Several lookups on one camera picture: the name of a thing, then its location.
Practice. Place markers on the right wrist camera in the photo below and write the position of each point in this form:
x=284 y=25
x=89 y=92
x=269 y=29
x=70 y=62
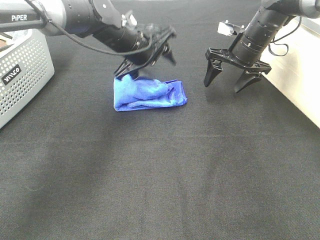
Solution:
x=228 y=29

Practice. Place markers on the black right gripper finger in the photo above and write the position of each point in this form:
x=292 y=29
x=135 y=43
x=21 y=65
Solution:
x=214 y=68
x=245 y=80

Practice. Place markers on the white plastic storage box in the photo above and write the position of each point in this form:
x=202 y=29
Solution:
x=295 y=66

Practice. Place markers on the blue microfiber towel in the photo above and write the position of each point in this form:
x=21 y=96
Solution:
x=144 y=93

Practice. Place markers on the black table cloth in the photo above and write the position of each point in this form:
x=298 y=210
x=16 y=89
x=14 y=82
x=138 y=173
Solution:
x=225 y=166

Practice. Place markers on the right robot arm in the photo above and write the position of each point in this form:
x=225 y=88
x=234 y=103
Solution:
x=252 y=40

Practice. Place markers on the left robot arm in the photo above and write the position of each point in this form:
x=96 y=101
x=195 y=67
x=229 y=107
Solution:
x=73 y=18

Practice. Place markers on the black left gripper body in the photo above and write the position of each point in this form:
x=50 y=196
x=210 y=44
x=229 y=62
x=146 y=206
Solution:
x=150 y=49

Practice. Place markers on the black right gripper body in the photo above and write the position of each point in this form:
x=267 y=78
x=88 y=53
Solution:
x=243 y=53

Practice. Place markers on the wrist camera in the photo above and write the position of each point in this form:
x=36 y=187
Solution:
x=228 y=29
x=128 y=19

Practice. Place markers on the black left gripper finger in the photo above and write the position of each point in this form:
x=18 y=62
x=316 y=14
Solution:
x=134 y=74
x=168 y=54

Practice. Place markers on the grey perforated laundry basket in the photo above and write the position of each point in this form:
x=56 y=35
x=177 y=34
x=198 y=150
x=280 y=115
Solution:
x=25 y=68

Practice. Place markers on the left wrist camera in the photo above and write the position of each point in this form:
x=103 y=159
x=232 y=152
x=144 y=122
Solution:
x=128 y=19

